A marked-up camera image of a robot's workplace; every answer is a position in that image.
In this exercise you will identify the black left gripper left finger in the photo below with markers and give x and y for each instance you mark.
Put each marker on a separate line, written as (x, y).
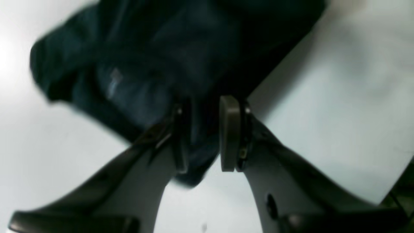
(125, 194)

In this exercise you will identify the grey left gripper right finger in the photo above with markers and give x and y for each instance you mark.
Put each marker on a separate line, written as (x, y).
(291, 195)

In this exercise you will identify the black T-shirt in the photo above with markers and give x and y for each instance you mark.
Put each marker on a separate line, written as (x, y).
(127, 63)

